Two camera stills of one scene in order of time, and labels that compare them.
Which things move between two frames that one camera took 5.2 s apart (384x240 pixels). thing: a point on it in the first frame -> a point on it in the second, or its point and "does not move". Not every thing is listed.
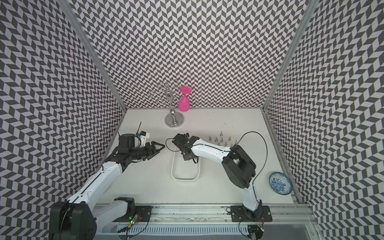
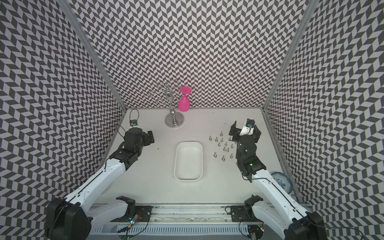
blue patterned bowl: [280, 183] does not move
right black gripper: [186, 157] -> [232, 132]
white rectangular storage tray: [184, 170] does not move
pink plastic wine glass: [184, 102] does not move
